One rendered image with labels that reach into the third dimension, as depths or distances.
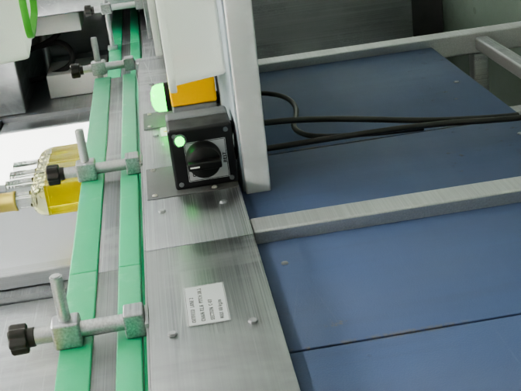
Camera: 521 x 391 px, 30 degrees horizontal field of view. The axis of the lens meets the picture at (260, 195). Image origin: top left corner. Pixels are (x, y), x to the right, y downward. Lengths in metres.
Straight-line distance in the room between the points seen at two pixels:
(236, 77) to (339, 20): 1.69
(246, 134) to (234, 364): 0.43
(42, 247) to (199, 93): 0.53
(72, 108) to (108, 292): 1.81
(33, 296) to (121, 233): 0.60
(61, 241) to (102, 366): 0.97
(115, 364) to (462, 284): 0.34
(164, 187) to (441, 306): 0.45
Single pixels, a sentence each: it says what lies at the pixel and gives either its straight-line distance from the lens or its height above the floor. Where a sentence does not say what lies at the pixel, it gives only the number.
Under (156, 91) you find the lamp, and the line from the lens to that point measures 1.50.
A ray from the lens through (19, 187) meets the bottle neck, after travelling 1.80.
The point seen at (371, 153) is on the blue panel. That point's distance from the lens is 1.34.
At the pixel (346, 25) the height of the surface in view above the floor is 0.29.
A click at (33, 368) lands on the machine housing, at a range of 1.54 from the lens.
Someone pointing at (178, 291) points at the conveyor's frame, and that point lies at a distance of 0.98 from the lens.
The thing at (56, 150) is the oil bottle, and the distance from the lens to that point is 1.90.
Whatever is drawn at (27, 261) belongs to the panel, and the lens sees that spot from 1.82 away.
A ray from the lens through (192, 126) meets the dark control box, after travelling 1.21.
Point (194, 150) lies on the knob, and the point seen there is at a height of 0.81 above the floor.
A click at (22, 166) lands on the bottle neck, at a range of 1.91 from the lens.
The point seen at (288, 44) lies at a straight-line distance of 2.84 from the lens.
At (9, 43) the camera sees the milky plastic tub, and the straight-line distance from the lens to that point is 1.68.
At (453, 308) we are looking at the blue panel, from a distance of 0.94.
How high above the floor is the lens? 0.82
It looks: 4 degrees down
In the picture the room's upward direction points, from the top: 99 degrees counter-clockwise
